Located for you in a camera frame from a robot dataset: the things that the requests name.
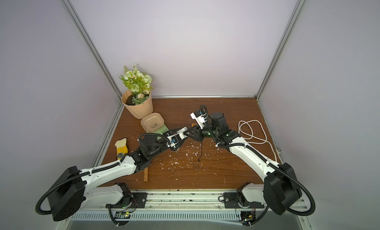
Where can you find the green electronic kitchen scale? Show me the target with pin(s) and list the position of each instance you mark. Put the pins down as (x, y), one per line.
(161, 130)

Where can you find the left controller circuit board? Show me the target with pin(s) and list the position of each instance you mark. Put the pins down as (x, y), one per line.
(121, 218)

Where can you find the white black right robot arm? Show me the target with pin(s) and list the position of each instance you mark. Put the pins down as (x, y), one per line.
(281, 188)

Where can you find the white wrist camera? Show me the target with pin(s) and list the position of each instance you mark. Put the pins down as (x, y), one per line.
(200, 117)
(176, 141)

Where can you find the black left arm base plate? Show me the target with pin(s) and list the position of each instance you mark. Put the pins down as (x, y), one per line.
(133, 200)

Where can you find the right controller circuit board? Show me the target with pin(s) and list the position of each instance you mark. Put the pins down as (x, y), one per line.
(247, 219)

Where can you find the blue garden fork wooden handle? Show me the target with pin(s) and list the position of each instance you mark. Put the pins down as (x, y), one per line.
(145, 175)

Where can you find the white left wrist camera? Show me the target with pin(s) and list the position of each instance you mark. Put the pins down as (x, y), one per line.
(176, 141)

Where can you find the beige flower pot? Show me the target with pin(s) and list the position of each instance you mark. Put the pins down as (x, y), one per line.
(138, 111)

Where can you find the green white artificial flowers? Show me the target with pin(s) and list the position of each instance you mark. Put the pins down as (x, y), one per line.
(138, 83)

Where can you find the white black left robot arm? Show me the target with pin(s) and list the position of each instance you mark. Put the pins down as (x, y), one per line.
(76, 188)

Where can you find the aluminium front rail frame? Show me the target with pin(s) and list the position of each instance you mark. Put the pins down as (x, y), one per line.
(184, 200)

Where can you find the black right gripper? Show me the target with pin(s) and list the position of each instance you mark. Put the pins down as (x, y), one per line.
(202, 133)

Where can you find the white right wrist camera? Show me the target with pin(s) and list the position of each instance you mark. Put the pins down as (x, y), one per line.
(200, 117)

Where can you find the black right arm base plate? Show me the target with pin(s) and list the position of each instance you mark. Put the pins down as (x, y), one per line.
(233, 200)

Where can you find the beige panda scale bowl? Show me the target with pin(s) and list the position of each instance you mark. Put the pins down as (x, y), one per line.
(152, 122)

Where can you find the controller circuit board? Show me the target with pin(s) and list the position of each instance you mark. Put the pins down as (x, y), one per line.
(121, 218)
(247, 219)

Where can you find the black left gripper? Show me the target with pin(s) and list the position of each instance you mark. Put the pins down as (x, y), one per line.
(171, 132)

